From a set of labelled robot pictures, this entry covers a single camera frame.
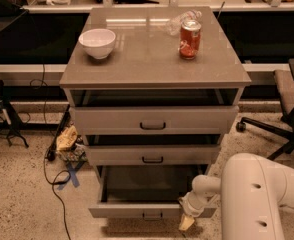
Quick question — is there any grey drawer cabinet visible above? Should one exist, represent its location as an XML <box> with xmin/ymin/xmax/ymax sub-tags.
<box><xmin>58</xmin><ymin>6</ymin><xmax>252</xmax><ymax>218</ymax></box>

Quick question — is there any yellow snack bag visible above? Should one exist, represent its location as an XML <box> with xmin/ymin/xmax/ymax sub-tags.
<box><xmin>56</xmin><ymin>125</ymin><xmax>78</xmax><ymax>151</ymax></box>

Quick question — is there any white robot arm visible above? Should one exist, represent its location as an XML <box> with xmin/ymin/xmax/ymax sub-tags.
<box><xmin>179</xmin><ymin>153</ymin><xmax>294</xmax><ymax>240</ymax></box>

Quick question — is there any clear plastic bottle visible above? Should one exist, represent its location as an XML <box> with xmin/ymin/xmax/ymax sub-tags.
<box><xmin>165</xmin><ymin>10</ymin><xmax>202</xmax><ymax>36</ymax></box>

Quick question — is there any black office chair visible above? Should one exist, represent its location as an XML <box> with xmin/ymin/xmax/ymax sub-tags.
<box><xmin>236</xmin><ymin>59</ymin><xmax>294</xmax><ymax>160</ymax></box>

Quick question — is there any white bowl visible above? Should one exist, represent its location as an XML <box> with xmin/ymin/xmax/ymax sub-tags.
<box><xmin>78</xmin><ymin>29</ymin><xmax>116</xmax><ymax>59</ymax></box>

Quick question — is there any black floor cable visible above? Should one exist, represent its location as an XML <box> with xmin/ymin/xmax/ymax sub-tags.
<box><xmin>42</xmin><ymin>104</ymin><xmax>73</xmax><ymax>240</ymax></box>

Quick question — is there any grey drawer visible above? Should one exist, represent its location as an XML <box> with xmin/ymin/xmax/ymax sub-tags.
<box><xmin>90</xmin><ymin>164</ymin><xmax>209</xmax><ymax>220</ymax></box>
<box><xmin>85</xmin><ymin>145</ymin><xmax>220</xmax><ymax>165</ymax></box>
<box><xmin>70</xmin><ymin>106</ymin><xmax>238</xmax><ymax>135</ymax></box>

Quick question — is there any blue tape cross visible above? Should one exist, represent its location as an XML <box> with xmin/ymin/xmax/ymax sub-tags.
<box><xmin>57</xmin><ymin>161</ymin><xmax>85</xmax><ymax>190</ymax></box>

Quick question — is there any grey bottom drawer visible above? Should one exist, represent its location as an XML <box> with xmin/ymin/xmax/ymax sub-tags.
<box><xmin>90</xmin><ymin>164</ymin><xmax>209</xmax><ymax>220</ymax></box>

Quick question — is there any black tripod stand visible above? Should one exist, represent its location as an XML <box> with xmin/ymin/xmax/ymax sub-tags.
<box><xmin>0</xmin><ymin>81</ymin><xmax>29</xmax><ymax>148</ymax></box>

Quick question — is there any grey middle drawer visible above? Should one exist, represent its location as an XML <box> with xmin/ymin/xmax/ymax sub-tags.
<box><xmin>85</xmin><ymin>145</ymin><xmax>220</xmax><ymax>165</ymax></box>

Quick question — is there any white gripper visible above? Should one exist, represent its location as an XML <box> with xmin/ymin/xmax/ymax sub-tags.
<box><xmin>178</xmin><ymin>191</ymin><xmax>218</xmax><ymax>231</ymax></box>

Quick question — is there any red soda can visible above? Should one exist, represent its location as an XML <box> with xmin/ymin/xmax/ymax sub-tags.
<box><xmin>179</xmin><ymin>20</ymin><xmax>201</xmax><ymax>59</ymax></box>

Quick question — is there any grey top drawer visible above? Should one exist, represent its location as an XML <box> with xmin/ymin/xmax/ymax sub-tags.
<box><xmin>70</xmin><ymin>106</ymin><xmax>238</xmax><ymax>135</ymax></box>

